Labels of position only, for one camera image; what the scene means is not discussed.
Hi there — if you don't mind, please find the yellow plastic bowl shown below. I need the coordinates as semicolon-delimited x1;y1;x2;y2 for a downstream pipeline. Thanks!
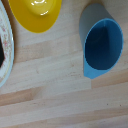
7;0;63;34

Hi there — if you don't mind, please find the blue plastic cup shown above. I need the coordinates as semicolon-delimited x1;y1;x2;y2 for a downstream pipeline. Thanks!
78;3;125;80

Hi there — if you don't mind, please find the white floral rim plate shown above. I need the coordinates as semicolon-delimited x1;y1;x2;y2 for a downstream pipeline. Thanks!
0;3;15;89

